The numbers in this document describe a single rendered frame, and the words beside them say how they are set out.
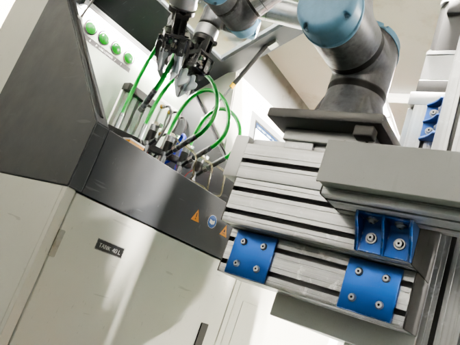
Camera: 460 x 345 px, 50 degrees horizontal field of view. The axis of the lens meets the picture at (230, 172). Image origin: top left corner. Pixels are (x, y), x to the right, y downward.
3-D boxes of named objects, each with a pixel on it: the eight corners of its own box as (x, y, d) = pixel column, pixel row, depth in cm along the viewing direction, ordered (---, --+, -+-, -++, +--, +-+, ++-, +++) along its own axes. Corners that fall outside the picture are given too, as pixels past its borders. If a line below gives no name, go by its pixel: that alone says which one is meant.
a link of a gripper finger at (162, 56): (150, 81, 137) (160, 51, 132) (151, 73, 141) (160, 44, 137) (161, 85, 138) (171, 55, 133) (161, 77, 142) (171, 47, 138)
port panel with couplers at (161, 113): (137, 161, 184) (168, 90, 191) (132, 161, 186) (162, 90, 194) (161, 175, 193) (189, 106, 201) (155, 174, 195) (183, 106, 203)
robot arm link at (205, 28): (192, 22, 160) (207, 37, 166) (187, 34, 159) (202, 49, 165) (209, 20, 156) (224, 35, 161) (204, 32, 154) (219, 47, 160)
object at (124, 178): (81, 193, 109) (109, 129, 113) (71, 190, 112) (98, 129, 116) (237, 267, 153) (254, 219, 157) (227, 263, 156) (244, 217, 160)
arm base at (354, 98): (391, 158, 96) (403, 113, 99) (369, 122, 85) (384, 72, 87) (321, 150, 105) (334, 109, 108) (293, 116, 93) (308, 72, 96)
